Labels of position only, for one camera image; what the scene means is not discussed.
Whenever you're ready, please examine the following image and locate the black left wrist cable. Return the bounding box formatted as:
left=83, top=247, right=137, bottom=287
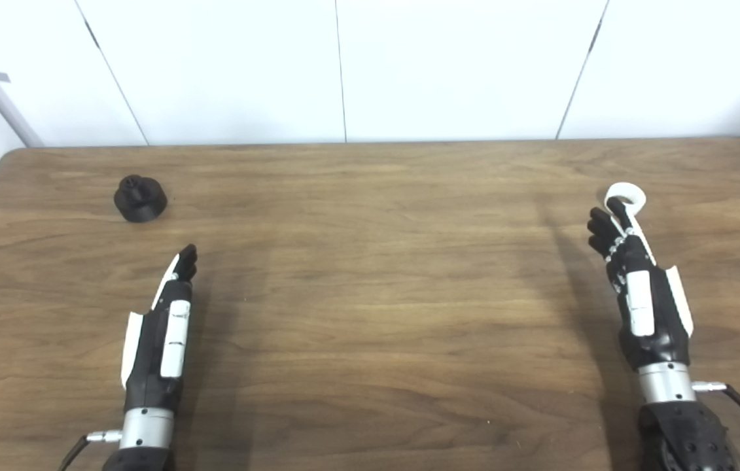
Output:
left=59, top=429, right=124, bottom=471

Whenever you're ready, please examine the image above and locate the white plastic ring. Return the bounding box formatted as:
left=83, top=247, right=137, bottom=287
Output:
left=605, top=183, right=646, bottom=218

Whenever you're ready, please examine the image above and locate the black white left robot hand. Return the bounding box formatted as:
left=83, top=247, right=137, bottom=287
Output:
left=120, top=244, right=198, bottom=414

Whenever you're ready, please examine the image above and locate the round black plastic part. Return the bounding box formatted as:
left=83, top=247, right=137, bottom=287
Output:
left=114, top=174, right=168, bottom=223

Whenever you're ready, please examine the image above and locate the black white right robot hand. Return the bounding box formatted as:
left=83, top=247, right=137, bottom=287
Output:
left=587, top=196, right=696, bottom=372

